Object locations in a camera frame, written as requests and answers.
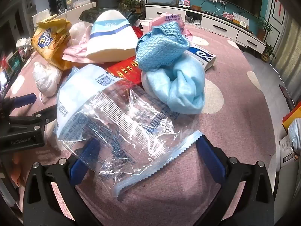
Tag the white and blue box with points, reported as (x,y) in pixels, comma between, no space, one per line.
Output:
(202,54)

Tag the white power strip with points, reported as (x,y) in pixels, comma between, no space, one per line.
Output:
(218,0)

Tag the white television cabinet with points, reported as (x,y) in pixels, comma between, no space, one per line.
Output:
(218,28)

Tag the person's left hand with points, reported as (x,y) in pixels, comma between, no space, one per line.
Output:
(18,168)

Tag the clear printed plastic wrapper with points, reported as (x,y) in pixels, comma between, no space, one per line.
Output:
(117,122)

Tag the white card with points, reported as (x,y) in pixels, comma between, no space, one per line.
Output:
(241,20)

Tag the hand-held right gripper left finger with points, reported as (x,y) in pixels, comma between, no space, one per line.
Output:
(77,168)

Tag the clear lidded container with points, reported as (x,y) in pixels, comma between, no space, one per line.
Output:
(81,2)

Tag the large white plastic bag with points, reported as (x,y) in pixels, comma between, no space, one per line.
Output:
(295,134)

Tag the light blue felt cloth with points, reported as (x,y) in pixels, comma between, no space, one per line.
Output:
(185,87)

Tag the dark floor mat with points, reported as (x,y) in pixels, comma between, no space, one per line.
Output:
(287,96)

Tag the red box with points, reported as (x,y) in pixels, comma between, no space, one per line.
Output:
(124,69)

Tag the blue waffle cloth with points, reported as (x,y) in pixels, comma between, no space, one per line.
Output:
(160,49)

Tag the orange shopping bag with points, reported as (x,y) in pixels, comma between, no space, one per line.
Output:
(292,116)

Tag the white chair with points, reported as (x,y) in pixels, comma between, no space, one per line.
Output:
(77,11)
(41,16)

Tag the pink blue-print plastic pack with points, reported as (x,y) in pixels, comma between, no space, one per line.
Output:
(156,22)

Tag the white crumpled plastic bag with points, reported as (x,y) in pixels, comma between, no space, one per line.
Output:
(47,77)

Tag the white translucent plastic bag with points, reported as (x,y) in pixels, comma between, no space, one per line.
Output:
(77,33)

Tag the phone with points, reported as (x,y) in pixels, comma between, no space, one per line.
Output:
(4,78)

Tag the dark green box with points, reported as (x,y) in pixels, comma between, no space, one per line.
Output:
(14,61)

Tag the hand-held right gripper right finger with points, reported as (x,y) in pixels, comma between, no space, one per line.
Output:
(207,155)

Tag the cardboard box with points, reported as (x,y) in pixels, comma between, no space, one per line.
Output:
(287,150)

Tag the yellow snack bag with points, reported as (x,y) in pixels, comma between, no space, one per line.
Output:
(47,42)

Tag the red wall decoration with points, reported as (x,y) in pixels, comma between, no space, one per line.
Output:
(280,6)

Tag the pink dotted tablecloth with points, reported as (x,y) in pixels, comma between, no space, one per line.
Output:
(235,122)

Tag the blue code sign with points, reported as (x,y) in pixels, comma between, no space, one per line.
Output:
(184,2)

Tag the potted plant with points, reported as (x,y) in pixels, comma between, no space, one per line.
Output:
(264,27)
(268,51)
(128,4)

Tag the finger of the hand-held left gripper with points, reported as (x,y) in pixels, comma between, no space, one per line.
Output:
(25,99)
(35,121)

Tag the white blue-striped paper cup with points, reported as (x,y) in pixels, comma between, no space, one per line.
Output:
(110,40)

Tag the pink card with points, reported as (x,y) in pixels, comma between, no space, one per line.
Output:
(227,16)

